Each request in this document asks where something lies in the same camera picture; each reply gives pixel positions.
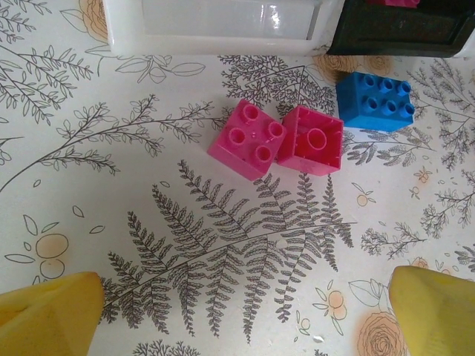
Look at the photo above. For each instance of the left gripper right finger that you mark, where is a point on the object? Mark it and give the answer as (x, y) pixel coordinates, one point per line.
(438, 315)

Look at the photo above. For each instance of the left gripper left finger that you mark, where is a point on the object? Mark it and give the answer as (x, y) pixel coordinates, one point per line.
(41, 319)

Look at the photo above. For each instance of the pink lego brick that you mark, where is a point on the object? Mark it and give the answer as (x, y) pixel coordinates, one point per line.
(241, 152)
(297, 159)
(400, 2)

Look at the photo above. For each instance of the floral tablecloth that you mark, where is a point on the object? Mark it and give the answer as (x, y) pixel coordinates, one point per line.
(111, 222)

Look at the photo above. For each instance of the blue lego brick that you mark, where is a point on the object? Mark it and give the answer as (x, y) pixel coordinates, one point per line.
(363, 111)

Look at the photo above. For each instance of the white plastic container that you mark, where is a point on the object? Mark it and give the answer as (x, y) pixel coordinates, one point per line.
(468, 51)
(208, 44)

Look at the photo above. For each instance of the black plastic container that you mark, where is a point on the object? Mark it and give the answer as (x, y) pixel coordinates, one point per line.
(389, 37)

